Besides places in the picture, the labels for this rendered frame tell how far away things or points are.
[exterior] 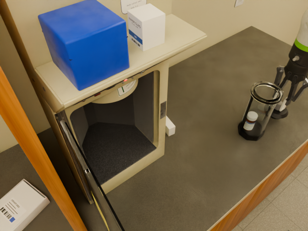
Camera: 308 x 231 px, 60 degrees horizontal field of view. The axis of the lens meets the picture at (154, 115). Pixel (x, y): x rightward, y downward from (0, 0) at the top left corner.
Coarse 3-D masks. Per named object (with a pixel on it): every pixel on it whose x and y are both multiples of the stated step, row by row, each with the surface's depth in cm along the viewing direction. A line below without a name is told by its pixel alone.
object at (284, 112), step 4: (276, 104) 108; (280, 104) 107; (276, 108) 109; (276, 112) 108; (280, 112) 108; (284, 112) 108; (272, 116) 109; (276, 116) 108; (280, 116) 108; (284, 116) 108
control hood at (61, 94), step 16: (176, 16) 59; (128, 32) 54; (176, 32) 54; (192, 32) 54; (128, 48) 51; (160, 48) 51; (176, 48) 51; (48, 64) 47; (144, 64) 48; (48, 80) 44; (64, 80) 44; (112, 80) 45; (48, 96) 48; (64, 96) 42; (80, 96) 42
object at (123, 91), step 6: (126, 84) 69; (132, 84) 70; (114, 90) 67; (120, 90) 68; (126, 90) 69; (132, 90) 71; (102, 96) 67; (108, 96) 67; (114, 96) 68; (120, 96) 68; (126, 96) 69; (96, 102) 68; (102, 102) 68; (108, 102) 68
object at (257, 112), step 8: (256, 88) 97; (264, 88) 98; (272, 88) 96; (280, 88) 94; (256, 96) 91; (264, 96) 100; (272, 96) 97; (280, 96) 91; (256, 104) 94; (264, 104) 92; (272, 104) 92; (248, 112) 99; (256, 112) 96; (264, 112) 95; (272, 112) 97; (248, 120) 101; (256, 120) 98; (264, 120) 98; (248, 128) 103; (256, 128) 101; (264, 128) 104
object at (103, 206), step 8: (64, 128) 53; (72, 144) 50; (72, 152) 59; (80, 160) 48; (80, 168) 57; (88, 176) 46; (88, 184) 53; (88, 192) 74; (96, 192) 44; (96, 200) 51; (96, 208) 69; (104, 208) 42; (104, 216) 47; (112, 216) 41; (104, 224) 63; (112, 224) 40
